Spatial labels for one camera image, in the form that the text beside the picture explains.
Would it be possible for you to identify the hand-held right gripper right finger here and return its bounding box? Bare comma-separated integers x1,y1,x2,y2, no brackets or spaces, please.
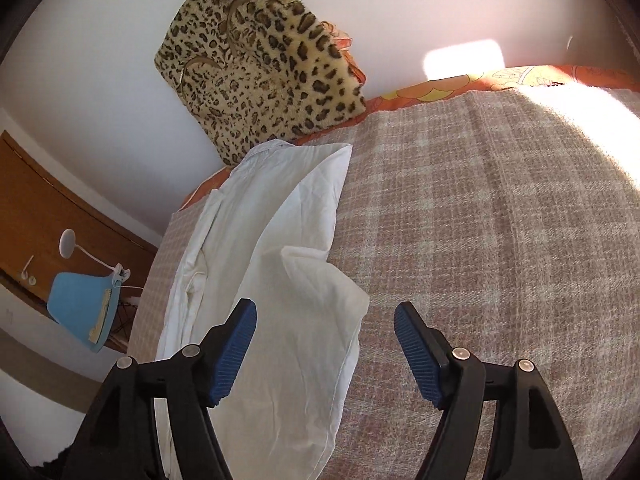
393,302,583,480

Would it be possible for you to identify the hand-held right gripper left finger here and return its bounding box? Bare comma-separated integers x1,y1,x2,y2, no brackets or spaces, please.
62,298,258,480

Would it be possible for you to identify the white shirt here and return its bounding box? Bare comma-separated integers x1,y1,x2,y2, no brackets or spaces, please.
155,141,371,480

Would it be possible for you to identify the plaid blanket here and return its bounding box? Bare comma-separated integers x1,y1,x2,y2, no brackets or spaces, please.
127,82,640,480

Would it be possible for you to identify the blue chair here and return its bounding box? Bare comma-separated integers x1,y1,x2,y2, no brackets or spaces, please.
47,272,143,353

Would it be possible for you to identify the white clip desk lamp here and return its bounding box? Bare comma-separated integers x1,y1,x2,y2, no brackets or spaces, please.
59,229,132,288

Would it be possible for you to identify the wooden door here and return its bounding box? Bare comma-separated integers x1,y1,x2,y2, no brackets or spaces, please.
0,130,161,353

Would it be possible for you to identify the orange bed sheet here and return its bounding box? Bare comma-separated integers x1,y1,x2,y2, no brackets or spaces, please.
177,64,640,211

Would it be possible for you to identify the leopard print cushion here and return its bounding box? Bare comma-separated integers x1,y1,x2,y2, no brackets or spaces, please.
154,0,368,167

